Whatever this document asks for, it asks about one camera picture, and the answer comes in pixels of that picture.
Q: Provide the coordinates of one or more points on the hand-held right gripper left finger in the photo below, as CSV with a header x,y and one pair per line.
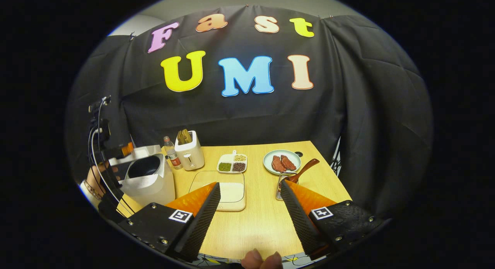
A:
x,y
201,222

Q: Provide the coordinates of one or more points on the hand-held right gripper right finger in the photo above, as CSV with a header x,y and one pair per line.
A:
x,y
297,218

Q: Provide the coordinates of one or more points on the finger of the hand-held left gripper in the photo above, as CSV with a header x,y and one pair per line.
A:
x,y
116,153

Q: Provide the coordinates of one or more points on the white rice cooker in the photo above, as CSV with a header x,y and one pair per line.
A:
x,y
149,184

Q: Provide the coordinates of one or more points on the dark wooden spoon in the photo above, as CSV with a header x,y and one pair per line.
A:
x,y
305,168

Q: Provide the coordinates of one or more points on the red meat piece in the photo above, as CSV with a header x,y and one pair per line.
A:
x,y
289,162
278,164

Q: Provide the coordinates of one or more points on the clear plastic bottle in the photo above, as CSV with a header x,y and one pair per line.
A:
x,y
174,156

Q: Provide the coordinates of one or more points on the pale green plate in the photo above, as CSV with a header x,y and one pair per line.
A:
x,y
268,160

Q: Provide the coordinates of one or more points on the brown bread slice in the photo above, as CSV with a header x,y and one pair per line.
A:
x,y
187,136
180,138

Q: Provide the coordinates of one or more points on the white toaster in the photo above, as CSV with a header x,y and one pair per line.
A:
x,y
190,156

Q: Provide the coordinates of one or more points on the white divided grain dish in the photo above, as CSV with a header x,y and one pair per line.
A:
x,y
232,162

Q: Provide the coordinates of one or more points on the white stand leg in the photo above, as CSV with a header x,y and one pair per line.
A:
x,y
337,156

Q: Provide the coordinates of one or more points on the black cloth clip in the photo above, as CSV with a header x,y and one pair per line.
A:
x,y
132,36

